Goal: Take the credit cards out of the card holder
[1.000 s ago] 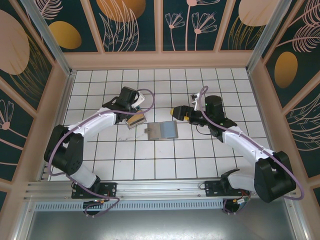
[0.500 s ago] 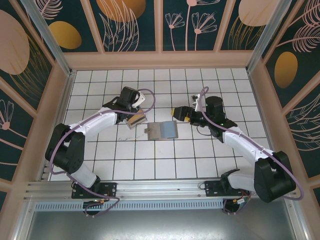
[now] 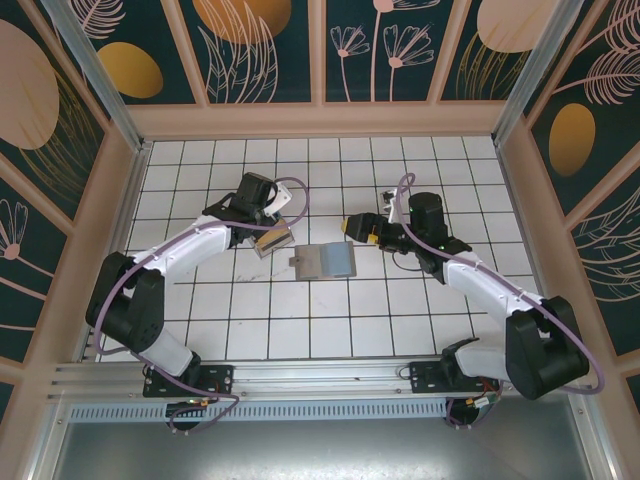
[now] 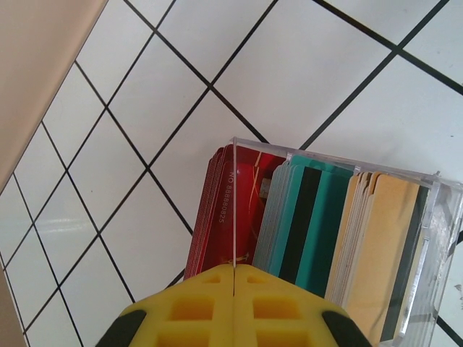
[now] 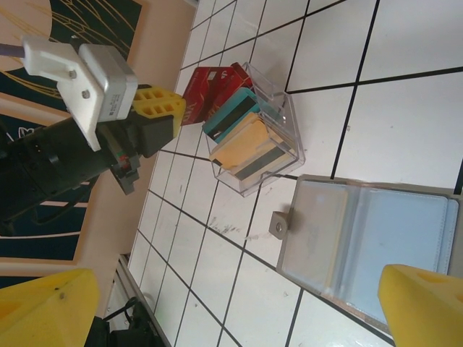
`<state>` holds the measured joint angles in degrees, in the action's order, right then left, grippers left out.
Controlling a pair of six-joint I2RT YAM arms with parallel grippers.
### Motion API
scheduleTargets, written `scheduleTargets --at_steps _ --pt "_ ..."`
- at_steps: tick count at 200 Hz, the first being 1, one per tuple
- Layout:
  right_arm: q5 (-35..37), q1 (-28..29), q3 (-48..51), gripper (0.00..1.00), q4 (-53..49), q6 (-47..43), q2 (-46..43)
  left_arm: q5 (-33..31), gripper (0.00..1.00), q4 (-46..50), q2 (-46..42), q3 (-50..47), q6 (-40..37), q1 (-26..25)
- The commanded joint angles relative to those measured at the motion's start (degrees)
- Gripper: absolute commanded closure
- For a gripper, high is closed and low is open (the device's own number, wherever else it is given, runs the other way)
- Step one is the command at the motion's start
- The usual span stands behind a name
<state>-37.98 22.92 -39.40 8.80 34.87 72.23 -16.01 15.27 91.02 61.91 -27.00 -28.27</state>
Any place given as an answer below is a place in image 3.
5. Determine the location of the light blue credit card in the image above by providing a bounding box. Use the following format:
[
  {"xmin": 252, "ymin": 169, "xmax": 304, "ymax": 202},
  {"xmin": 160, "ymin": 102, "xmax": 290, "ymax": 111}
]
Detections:
[{"xmin": 321, "ymin": 242, "xmax": 355, "ymax": 276}]

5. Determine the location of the grey card holder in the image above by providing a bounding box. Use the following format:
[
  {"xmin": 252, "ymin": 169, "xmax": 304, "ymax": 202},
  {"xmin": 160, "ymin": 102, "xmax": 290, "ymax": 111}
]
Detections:
[{"xmin": 288, "ymin": 240, "xmax": 359, "ymax": 282}]

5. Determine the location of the gold card with black stripe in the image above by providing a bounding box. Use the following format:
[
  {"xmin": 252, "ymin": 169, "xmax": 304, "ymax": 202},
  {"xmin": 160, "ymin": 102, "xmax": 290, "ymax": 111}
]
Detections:
[{"xmin": 255, "ymin": 227, "xmax": 293, "ymax": 251}]

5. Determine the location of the brushed metal panel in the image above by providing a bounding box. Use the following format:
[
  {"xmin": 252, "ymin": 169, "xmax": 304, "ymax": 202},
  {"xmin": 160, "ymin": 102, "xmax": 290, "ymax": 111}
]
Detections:
[{"xmin": 49, "ymin": 394, "xmax": 596, "ymax": 480}]

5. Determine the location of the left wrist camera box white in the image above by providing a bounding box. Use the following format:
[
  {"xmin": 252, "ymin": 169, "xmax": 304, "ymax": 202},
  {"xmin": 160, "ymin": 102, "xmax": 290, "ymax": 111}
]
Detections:
[{"xmin": 263, "ymin": 179, "xmax": 294, "ymax": 218}]

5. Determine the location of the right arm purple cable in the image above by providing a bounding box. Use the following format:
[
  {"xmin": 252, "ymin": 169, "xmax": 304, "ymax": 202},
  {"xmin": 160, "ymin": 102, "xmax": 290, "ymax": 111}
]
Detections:
[{"xmin": 394, "ymin": 173, "xmax": 605, "ymax": 431}]

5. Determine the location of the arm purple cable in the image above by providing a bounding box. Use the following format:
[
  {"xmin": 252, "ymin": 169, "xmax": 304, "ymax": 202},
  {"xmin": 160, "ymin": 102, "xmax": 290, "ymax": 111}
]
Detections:
[
  {"xmin": 394, "ymin": 173, "xmax": 605, "ymax": 431},
  {"xmin": 94, "ymin": 177, "xmax": 309, "ymax": 436}
]

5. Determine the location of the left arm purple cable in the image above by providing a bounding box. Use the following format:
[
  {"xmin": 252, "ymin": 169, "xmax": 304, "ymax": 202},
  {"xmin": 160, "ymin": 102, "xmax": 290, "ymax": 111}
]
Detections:
[{"xmin": 94, "ymin": 177, "xmax": 309, "ymax": 436}]

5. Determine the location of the aluminium side rail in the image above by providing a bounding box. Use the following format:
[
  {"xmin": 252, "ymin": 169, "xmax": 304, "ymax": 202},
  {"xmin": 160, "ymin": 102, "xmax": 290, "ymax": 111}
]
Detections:
[{"xmin": 77, "ymin": 141, "xmax": 153, "ymax": 362}]

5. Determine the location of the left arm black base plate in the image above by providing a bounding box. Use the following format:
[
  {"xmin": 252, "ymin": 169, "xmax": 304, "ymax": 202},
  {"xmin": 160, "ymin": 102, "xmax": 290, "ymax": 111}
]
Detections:
[{"xmin": 143, "ymin": 364, "xmax": 235, "ymax": 399}]

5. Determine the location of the aluminium mounting rail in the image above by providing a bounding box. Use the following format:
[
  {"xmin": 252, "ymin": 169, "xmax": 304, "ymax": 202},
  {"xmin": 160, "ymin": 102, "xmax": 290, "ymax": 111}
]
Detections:
[{"xmin": 47, "ymin": 353, "xmax": 596, "ymax": 402}]

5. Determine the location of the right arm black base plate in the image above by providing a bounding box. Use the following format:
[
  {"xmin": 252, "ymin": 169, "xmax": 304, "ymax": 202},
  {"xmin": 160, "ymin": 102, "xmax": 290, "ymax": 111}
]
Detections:
[{"xmin": 408, "ymin": 360, "xmax": 501, "ymax": 396}]

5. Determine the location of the grey slotted cable duct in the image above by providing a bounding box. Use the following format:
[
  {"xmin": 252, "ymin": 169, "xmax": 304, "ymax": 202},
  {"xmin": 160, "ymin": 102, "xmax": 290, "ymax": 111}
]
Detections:
[{"xmin": 67, "ymin": 401, "xmax": 450, "ymax": 422}]

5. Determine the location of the aluminium corner post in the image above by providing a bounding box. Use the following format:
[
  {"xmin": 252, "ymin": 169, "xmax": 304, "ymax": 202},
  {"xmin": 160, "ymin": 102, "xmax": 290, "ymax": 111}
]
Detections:
[
  {"xmin": 492, "ymin": 0, "xmax": 585, "ymax": 145},
  {"xmin": 41, "ymin": 0, "xmax": 151, "ymax": 154}
]

